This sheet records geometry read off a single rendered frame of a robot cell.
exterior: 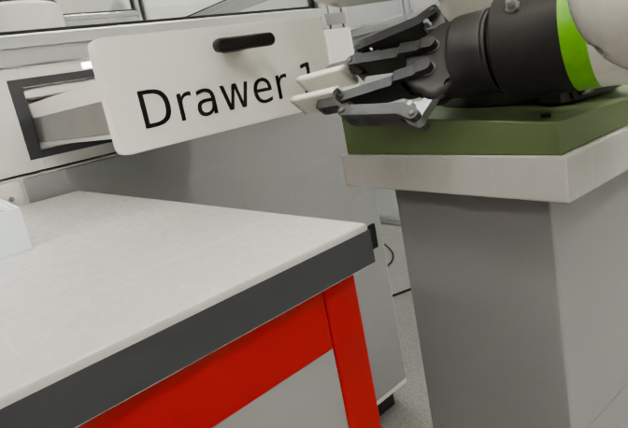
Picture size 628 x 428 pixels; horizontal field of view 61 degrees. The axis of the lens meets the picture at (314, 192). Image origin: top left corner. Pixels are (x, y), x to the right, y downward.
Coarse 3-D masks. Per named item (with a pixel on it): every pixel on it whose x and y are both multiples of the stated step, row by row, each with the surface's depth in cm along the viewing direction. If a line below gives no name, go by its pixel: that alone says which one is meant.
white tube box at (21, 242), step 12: (0, 204) 51; (12, 204) 48; (0, 216) 44; (12, 216) 45; (0, 228) 44; (12, 228) 45; (24, 228) 45; (0, 240) 44; (12, 240) 45; (24, 240) 45; (0, 252) 44; (12, 252) 45
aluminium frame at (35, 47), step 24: (312, 0) 111; (96, 24) 82; (120, 24) 85; (144, 24) 86; (168, 24) 88; (192, 24) 91; (216, 24) 94; (336, 24) 114; (0, 48) 72; (24, 48) 75; (48, 48) 77; (72, 48) 79
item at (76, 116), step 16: (64, 96) 63; (80, 96) 60; (96, 96) 56; (32, 112) 76; (48, 112) 70; (64, 112) 64; (80, 112) 60; (96, 112) 57; (48, 128) 71; (64, 128) 66; (80, 128) 62; (96, 128) 58; (48, 144) 74
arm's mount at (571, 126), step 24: (600, 96) 52; (624, 96) 50; (432, 120) 52; (456, 120) 50; (480, 120) 48; (504, 120) 46; (528, 120) 45; (552, 120) 43; (576, 120) 44; (600, 120) 46; (624, 120) 49; (360, 144) 61; (384, 144) 58; (408, 144) 55; (432, 144) 53; (456, 144) 50; (480, 144) 48; (504, 144) 46; (528, 144) 44; (552, 144) 43; (576, 144) 44
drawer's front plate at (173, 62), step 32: (160, 32) 52; (192, 32) 55; (224, 32) 57; (256, 32) 60; (288, 32) 63; (320, 32) 66; (96, 64) 49; (128, 64) 50; (160, 64) 52; (192, 64) 55; (224, 64) 57; (256, 64) 60; (288, 64) 63; (320, 64) 66; (128, 96) 51; (160, 96) 53; (192, 96) 55; (288, 96) 63; (128, 128) 51; (160, 128) 53; (192, 128) 55; (224, 128) 58
